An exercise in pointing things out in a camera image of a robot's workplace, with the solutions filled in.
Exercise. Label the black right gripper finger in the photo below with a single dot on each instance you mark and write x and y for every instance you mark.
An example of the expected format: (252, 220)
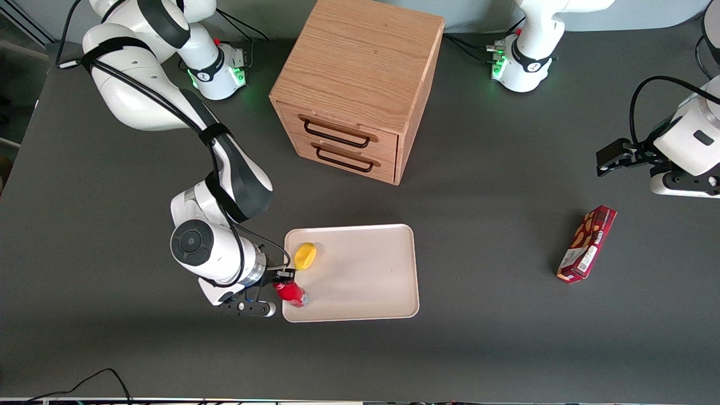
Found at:
(268, 288)
(285, 274)

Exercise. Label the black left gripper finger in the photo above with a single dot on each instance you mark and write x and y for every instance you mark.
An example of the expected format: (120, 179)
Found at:
(624, 167)
(616, 151)

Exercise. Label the wooden drawer cabinet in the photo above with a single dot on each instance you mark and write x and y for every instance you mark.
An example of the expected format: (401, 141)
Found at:
(360, 62)

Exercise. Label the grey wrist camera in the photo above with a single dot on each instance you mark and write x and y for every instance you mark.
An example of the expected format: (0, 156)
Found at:
(683, 187)
(247, 310)

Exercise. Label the red coke bottle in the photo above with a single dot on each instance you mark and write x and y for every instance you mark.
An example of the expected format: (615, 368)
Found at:
(292, 294)

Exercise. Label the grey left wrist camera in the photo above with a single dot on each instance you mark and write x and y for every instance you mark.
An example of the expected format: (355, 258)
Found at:
(683, 187)

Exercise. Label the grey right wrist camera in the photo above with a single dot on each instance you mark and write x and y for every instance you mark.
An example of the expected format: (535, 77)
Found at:
(247, 310)

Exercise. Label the red cookie box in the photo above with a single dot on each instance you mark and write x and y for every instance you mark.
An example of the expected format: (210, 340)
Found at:
(588, 243)

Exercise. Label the grey aluminium rail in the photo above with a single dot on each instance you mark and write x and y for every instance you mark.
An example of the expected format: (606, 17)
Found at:
(28, 28)

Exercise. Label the yellow lemon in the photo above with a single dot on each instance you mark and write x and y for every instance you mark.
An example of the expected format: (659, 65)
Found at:
(305, 256)

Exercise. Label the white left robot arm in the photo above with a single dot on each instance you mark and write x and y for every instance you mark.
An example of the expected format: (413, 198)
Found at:
(529, 50)

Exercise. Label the cream plastic tray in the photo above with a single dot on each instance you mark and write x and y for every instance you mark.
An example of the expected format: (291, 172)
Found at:
(360, 275)

